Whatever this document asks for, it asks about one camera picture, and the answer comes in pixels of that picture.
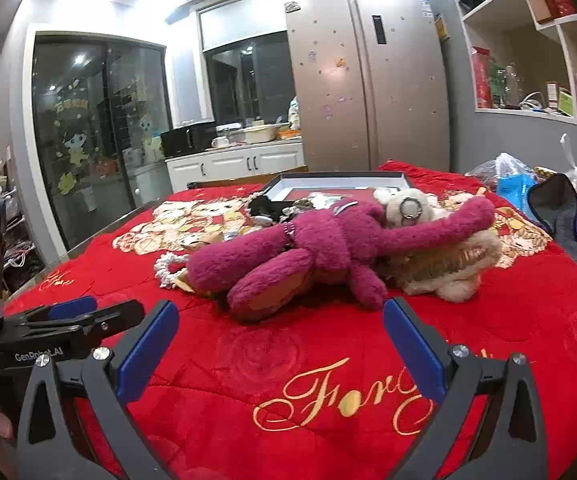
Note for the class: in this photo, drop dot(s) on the black microwave oven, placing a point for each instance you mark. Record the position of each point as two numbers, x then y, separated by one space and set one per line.
186 140

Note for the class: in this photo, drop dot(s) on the black box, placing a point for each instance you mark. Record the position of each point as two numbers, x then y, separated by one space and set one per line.
338 175

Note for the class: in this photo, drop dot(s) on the blue plastic bag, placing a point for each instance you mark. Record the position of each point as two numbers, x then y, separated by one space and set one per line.
516 187

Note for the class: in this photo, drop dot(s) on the beige double-door refrigerator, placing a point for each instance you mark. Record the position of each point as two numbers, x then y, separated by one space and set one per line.
368 85

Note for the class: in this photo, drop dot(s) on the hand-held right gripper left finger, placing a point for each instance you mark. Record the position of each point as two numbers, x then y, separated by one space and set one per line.
148 350

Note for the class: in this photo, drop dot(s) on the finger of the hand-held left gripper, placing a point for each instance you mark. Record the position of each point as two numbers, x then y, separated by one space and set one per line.
73 307
111 319

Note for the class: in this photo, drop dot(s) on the white kitchen cabinet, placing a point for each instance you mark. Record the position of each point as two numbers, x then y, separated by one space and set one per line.
233 165

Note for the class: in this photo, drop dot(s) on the leopard print scrunchie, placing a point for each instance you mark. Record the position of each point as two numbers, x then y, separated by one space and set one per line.
313 203

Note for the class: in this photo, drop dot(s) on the cream plush toy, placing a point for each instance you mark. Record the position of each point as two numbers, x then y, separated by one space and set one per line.
448 270

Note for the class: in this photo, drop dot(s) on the white scrunchie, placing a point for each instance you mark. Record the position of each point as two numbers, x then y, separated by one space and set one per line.
164 265

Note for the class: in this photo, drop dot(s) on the magenta plush bear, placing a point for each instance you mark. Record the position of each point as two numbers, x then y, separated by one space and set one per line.
328 245

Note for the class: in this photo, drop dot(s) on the filled plastic bag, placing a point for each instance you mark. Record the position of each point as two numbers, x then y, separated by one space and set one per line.
294 112

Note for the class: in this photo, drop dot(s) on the dark kitchen window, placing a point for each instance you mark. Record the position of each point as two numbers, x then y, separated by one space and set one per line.
248 80

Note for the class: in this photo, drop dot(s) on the red printed blanket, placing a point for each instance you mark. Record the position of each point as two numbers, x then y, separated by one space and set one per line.
278 360

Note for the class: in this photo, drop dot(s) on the white mug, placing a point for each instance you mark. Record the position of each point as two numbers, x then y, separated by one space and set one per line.
220 142

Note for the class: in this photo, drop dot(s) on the glass sliding door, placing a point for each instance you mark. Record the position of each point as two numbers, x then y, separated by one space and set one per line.
93 145

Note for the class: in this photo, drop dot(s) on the tall red gift box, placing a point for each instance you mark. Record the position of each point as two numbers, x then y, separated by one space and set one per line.
481 77

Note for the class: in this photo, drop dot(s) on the yellow notice sticker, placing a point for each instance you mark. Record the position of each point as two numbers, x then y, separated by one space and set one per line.
441 27

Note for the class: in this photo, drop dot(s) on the cream plastic basin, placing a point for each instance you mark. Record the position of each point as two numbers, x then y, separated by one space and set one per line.
258 133

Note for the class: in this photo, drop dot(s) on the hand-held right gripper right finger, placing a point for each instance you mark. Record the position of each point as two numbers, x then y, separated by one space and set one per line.
413 350

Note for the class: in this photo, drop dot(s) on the black white-trimmed scrunchie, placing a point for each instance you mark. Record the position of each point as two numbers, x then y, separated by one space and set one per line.
263 207

